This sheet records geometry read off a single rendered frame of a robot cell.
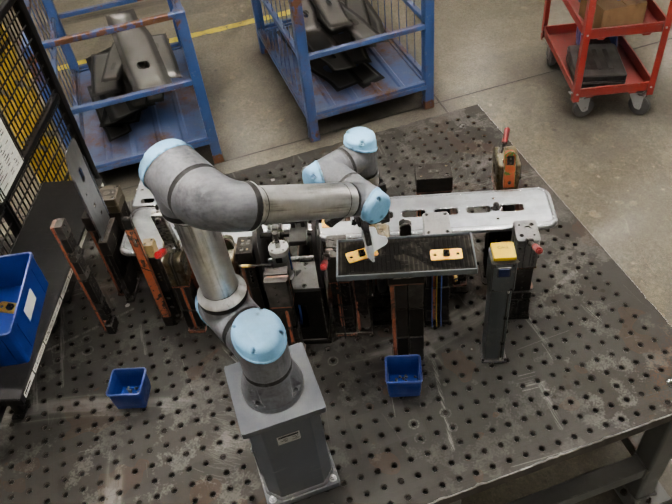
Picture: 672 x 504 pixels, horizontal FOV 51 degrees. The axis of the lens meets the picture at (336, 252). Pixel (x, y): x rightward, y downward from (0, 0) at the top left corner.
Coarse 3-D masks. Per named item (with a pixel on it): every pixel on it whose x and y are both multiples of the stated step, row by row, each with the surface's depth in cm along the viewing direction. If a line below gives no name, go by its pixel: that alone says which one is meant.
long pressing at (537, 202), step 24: (456, 192) 228; (480, 192) 227; (504, 192) 225; (528, 192) 224; (144, 216) 233; (456, 216) 219; (480, 216) 218; (504, 216) 217; (528, 216) 216; (552, 216) 215
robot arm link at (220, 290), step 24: (168, 144) 133; (144, 168) 133; (168, 168) 129; (192, 168) 127; (168, 192) 128; (168, 216) 136; (192, 240) 142; (216, 240) 146; (192, 264) 149; (216, 264) 149; (216, 288) 154; (240, 288) 159; (216, 312) 157
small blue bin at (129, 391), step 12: (120, 372) 218; (132, 372) 217; (144, 372) 215; (108, 384) 213; (120, 384) 221; (132, 384) 222; (144, 384) 215; (108, 396) 210; (120, 396) 210; (132, 396) 211; (144, 396) 214; (120, 408) 217
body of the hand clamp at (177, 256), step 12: (168, 252) 215; (180, 252) 212; (168, 264) 211; (180, 264) 212; (168, 276) 215; (180, 276) 215; (180, 288) 220; (192, 288) 224; (180, 300) 225; (192, 300) 224; (192, 312) 228; (192, 324) 233; (204, 324) 236
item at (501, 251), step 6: (492, 246) 187; (498, 246) 187; (504, 246) 187; (510, 246) 186; (492, 252) 186; (498, 252) 185; (504, 252) 185; (510, 252) 185; (498, 258) 184; (504, 258) 184; (510, 258) 184; (516, 258) 184
